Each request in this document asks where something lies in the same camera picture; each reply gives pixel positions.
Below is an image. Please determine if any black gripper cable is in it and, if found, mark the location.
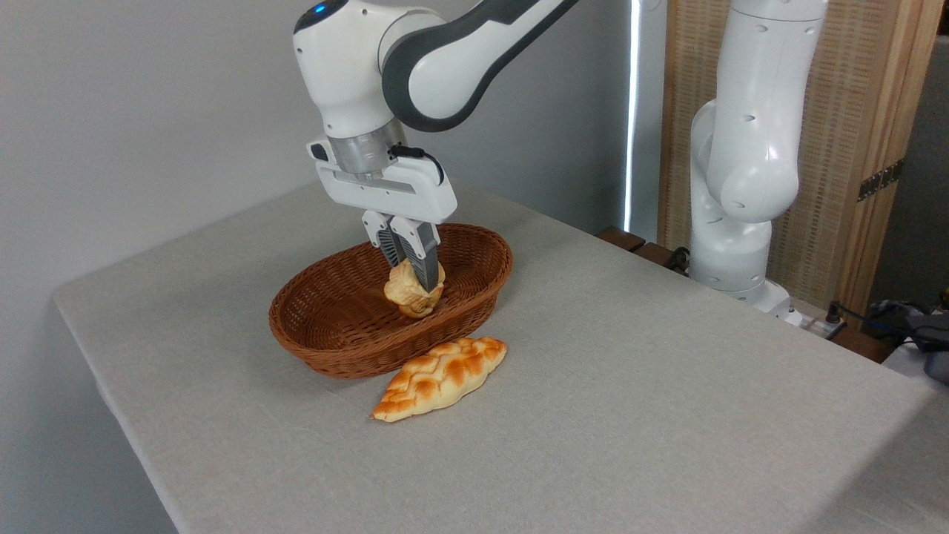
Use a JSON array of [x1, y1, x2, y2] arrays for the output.
[[388, 144, 446, 186]]

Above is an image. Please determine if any dark grey bag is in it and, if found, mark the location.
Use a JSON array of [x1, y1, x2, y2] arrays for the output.
[[862, 300, 949, 384]]

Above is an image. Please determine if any round layered bread bun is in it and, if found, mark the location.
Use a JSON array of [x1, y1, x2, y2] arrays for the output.
[[383, 258, 447, 320]]

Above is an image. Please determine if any braided golden bread loaf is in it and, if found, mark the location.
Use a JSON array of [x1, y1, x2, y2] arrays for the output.
[[371, 337, 509, 423]]

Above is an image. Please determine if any dark metal screen hinge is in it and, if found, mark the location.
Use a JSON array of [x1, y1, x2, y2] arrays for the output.
[[858, 159, 905, 202]]

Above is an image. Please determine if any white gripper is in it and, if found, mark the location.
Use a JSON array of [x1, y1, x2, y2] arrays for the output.
[[314, 158, 459, 293]]

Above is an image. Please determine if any white power strip with plug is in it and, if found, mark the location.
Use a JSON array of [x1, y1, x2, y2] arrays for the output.
[[803, 300, 847, 340]]

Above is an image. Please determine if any brown woven wicker basket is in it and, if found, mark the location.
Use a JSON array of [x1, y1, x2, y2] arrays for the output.
[[268, 223, 515, 380]]

